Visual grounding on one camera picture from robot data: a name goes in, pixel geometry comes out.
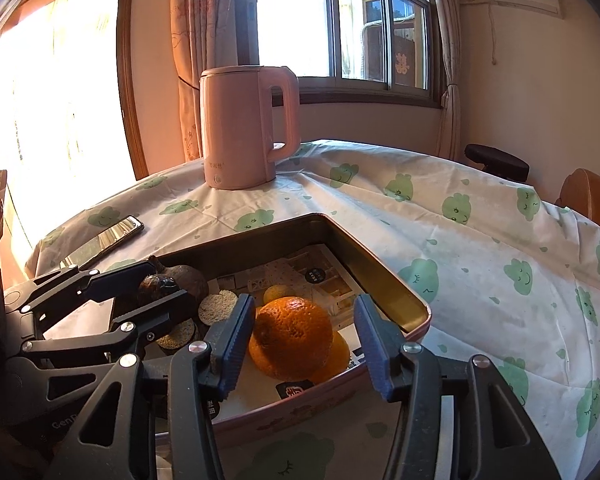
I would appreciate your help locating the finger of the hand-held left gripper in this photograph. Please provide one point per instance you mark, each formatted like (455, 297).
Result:
(80, 287)
(165, 315)

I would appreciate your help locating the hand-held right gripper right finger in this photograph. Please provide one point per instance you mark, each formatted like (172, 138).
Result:
(375, 355)

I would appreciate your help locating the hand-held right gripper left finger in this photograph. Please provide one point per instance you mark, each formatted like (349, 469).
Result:
(237, 345)

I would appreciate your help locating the cut sugarcane piece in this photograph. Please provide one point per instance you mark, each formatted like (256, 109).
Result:
(180, 335)

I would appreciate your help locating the dark brown date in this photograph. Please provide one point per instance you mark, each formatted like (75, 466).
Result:
(157, 285)

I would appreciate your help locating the medium orange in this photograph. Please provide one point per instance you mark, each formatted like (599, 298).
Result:
(337, 357)

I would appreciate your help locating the round sliced cake piece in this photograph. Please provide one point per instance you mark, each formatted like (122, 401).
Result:
(217, 307)

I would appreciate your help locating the brown pear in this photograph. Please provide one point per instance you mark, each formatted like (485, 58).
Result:
(190, 280)

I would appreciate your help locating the large orange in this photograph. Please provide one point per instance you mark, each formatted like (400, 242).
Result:
(292, 335)

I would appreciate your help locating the small orange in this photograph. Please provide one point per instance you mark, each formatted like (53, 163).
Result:
(278, 292)

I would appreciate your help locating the rectangular metal tin box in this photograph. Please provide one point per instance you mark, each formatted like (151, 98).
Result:
(370, 265)

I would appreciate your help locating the black smartphone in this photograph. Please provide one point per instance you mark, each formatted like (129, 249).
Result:
(107, 240)

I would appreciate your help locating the printed paper sheet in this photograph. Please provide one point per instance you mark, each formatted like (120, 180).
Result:
(300, 272)

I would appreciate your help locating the white green-printed tablecloth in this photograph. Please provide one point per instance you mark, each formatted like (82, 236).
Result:
(480, 260)

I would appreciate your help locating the pink electric kettle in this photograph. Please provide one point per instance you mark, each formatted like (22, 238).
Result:
(235, 130)

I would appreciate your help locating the large sunlit window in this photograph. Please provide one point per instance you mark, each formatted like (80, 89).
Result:
(55, 85)

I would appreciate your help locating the black round stool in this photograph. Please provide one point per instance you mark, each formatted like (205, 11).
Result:
(495, 160)

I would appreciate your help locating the brown leather chair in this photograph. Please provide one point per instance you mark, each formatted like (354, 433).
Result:
(590, 200)

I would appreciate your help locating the peach patterned curtain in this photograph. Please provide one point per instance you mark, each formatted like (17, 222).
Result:
(195, 35)

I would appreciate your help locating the red window sticker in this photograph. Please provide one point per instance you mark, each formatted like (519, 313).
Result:
(403, 62)

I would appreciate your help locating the beige tied curtain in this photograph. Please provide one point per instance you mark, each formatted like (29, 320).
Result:
(447, 60)

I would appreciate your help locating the sliding glass window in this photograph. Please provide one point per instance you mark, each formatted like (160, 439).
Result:
(300, 20)

